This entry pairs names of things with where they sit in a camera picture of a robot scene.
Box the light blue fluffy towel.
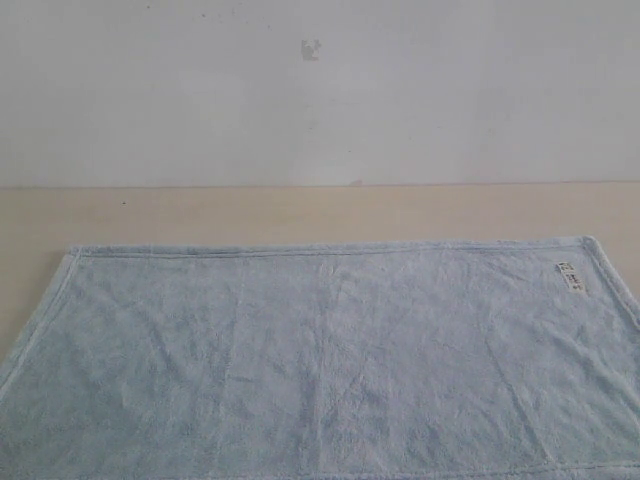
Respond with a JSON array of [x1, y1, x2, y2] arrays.
[[1, 236, 639, 479]]

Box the white towel care label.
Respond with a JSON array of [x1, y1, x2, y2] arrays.
[[556, 262, 586, 293]]

